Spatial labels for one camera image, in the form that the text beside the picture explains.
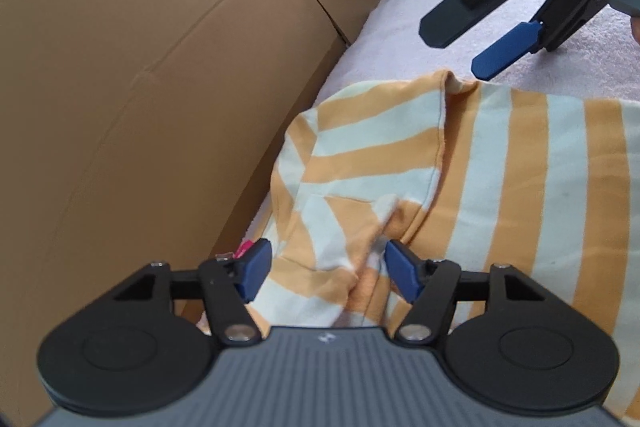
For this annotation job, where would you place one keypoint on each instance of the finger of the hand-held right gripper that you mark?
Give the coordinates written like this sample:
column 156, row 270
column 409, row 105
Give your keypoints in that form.
column 500, row 52
column 450, row 17

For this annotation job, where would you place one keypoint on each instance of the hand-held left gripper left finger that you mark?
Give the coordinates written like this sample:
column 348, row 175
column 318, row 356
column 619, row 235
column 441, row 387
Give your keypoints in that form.
column 256, row 269

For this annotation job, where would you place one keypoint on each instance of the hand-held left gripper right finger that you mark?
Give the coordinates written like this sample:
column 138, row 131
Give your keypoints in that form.
column 402, row 269

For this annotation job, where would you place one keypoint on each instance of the orange white striped shirt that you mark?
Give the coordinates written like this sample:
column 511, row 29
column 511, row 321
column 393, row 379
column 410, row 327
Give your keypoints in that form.
column 500, row 182

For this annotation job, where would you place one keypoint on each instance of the pink terry blanket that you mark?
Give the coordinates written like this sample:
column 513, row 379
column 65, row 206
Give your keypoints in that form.
column 390, row 42

